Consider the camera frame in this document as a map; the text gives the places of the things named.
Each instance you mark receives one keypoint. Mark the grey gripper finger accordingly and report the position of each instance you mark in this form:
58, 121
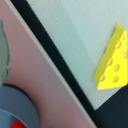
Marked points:
4, 56

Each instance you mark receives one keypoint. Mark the small grey frying pan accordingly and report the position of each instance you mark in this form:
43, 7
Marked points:
16, 104

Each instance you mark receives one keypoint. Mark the yellow cheese wedge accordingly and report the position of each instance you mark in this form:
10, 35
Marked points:
112, 69

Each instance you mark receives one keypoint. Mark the red toy tomato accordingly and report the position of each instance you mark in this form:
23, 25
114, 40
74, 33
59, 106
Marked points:
17, 124

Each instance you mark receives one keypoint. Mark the beige woven placemat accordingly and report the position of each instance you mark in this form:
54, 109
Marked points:
81, 30

